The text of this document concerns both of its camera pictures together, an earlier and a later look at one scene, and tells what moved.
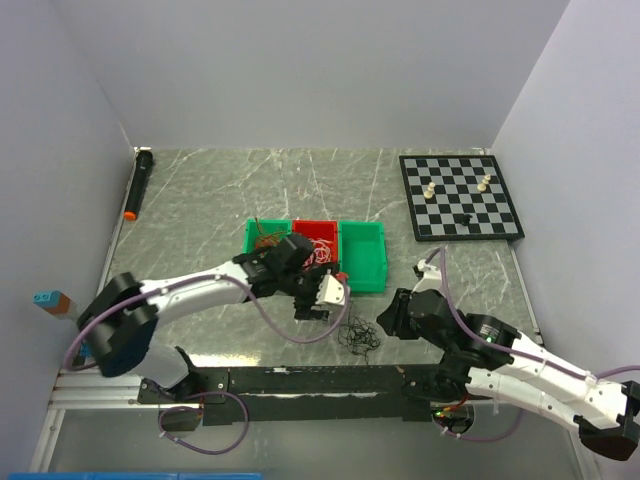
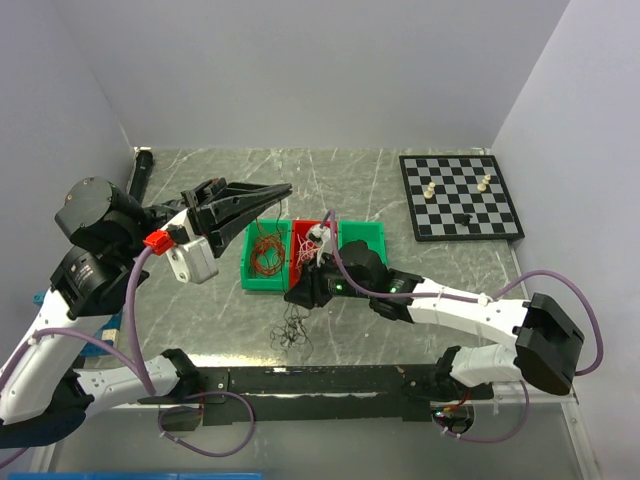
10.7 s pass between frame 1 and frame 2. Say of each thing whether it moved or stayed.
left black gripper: moved
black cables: moved
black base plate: stayed
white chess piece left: stayed
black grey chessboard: stayed
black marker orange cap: stayed
